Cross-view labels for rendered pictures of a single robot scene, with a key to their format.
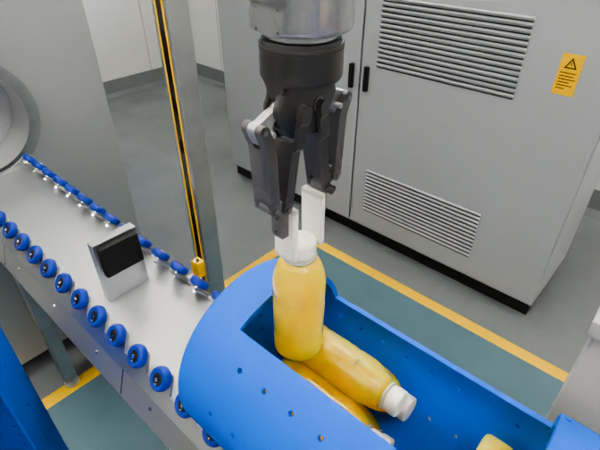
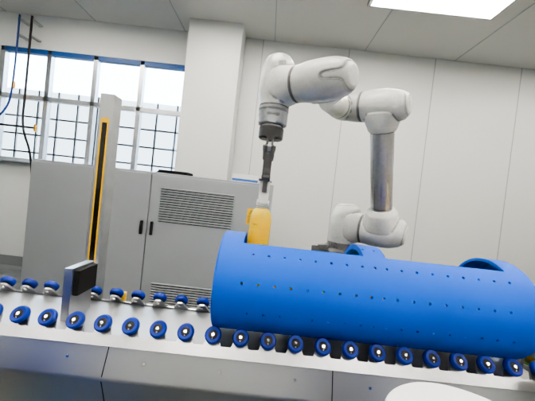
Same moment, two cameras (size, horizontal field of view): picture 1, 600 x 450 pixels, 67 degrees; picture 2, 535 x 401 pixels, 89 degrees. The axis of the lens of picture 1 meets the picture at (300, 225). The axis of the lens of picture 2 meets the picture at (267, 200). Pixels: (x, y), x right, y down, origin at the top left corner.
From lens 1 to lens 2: 66 cm
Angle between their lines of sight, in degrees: 52
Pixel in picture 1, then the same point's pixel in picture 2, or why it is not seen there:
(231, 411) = (255, 272)
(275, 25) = (275, 118)
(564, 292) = not seen: hidden behind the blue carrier
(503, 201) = not seen: hidden behind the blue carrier
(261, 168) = (268, 159)
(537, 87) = (240, 223)
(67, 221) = not seen: outside the picture
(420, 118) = (185, 245)
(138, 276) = (86, 302)
